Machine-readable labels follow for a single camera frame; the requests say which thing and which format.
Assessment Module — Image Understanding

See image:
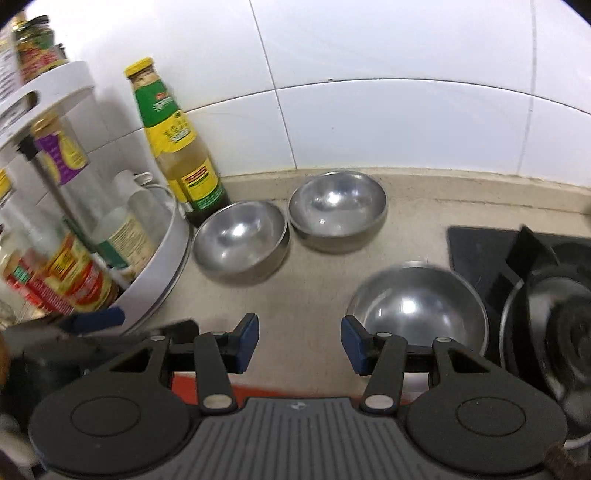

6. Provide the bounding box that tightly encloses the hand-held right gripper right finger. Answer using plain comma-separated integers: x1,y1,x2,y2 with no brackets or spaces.
341,315,492,414

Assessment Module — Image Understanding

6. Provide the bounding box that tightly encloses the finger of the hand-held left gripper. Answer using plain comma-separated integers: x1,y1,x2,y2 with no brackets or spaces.
151,319,201,343
59,306,127,336

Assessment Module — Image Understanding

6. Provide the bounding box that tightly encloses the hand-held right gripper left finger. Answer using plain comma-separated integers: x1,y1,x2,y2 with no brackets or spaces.
111,313,260,414

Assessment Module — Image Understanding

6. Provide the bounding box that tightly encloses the stainless steel bowl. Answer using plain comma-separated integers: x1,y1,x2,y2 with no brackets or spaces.
191,200,291,284
346,262,490,366
287,171,388,254

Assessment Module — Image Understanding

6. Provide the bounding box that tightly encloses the red table mat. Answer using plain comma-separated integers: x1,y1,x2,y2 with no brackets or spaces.
168,373,431,403

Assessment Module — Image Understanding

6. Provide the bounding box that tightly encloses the yellow-capped vinegar bottle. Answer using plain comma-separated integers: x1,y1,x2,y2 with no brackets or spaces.
0,168,121,317

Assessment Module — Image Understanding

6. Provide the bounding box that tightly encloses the white two-tier rotating rack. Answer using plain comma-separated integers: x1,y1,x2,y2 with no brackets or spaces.
0,60,193,334

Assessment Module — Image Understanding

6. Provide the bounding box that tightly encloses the red label soy sauce bottle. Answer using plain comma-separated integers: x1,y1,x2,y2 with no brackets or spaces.
0,222,56,319

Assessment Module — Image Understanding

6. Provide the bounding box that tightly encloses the purple label clear bottle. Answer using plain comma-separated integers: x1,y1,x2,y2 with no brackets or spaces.
30,115,161,282

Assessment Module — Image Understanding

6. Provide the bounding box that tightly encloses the yellow-capped green label bottle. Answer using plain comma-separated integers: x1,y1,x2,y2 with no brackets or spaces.
123,57,232,228

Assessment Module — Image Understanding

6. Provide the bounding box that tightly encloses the black gas stove burner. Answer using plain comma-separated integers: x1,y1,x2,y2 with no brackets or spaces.
446,224,591,452

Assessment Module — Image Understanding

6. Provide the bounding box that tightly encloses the dark sauce jar red label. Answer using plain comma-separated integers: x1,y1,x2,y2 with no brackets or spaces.
11,16,71,85

